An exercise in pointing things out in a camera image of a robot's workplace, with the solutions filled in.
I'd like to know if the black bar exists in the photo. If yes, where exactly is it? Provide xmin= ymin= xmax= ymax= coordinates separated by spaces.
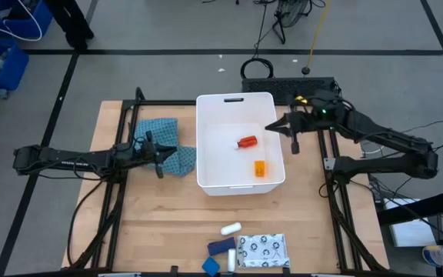
xmin=376 ymin=189 xmax=443 ymax=226

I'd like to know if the black perforated metal box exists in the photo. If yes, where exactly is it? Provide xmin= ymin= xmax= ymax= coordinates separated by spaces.
xmin=241 ymin=76 xmax=340 ymax=104

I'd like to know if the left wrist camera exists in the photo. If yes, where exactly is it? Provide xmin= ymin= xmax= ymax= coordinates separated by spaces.
xmin=112 ymin=140 xmax=136 ymax=159

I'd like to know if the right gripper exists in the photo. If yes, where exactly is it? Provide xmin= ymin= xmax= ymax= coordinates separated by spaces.
xmin=264 ymin=100 xmax=323 ymax=155

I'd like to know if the navy bandage roll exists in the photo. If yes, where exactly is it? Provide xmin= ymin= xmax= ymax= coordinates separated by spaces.
xmin=206 ymin=236 xmax=238 ymax=257

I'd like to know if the bright blue bandage roll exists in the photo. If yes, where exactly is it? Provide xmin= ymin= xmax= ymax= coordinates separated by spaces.
xmin=201 ymin=256 xmax=222 ymax=277

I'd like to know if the white cable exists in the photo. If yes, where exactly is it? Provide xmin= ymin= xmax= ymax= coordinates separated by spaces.
xmin=0 ymin=0 xmax=44 ymax=42

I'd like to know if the teal patterned cloth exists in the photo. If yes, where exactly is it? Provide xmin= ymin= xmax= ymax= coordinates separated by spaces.
xmin=133 ymin=117 xmax=198 ymax=179

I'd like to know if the black aluminium table frame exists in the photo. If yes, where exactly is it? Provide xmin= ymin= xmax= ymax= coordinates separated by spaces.
xmin=62 ymin=86 xmax=390 ymax=276

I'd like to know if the coiled black cable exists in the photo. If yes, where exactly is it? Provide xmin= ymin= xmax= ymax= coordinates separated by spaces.
xmin=239 ymin=57 xmax=275 ymax=81

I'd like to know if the yellow cord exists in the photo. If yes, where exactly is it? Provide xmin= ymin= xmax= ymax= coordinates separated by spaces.
xmin=305 ymin=0 xmax=332 ymax=70

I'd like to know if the white cross-printed gauze packet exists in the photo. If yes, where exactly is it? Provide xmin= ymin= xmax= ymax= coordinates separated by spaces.
xmin=236 ymin=232 xmax=291 ymax=269

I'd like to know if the blue storage bin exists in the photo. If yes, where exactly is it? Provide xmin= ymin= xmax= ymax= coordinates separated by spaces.
xmin=0 ymin=39 xmax=30 ymax=92
xmin=0 ymin=0 xmax=55 ymax=40

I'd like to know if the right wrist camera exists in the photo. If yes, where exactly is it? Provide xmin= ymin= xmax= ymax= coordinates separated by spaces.
xmin=311 ymin=98 xmax=340 ymax=124

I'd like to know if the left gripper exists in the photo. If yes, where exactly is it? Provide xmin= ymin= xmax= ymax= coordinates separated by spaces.
xmin=131 ymin=130 xmax=178 ymax=179

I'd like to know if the white gauze roll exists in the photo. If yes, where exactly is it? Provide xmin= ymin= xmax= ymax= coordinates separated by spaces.
xmin=227 ymin=248 xmax=238 ymax=272
xmin=220 ymin=222 xmax=243 ymax=236

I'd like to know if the small orange block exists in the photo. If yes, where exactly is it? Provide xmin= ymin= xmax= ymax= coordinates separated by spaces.
xmin=253 ymin=159 xmax=268 ymax=179

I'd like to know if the red pill bottle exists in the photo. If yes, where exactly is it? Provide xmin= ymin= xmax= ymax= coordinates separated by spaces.
xmin=235 ymin=135 xmax=259 ymax=151

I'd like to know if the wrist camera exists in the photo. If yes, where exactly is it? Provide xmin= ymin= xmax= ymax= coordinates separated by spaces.
xmin=311 ymin=98 xmax=340 ymax=124
xmin=112 ymin=140 xmax=136 ymax=159

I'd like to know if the white box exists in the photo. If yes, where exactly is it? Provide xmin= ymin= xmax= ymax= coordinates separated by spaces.
xmin=382 ymin=198 xmax=438 ymax=249

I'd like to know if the white plastic basket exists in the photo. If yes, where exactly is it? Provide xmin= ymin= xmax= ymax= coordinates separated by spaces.
xmin=195 ymin=91 xmax=287 ymax=197

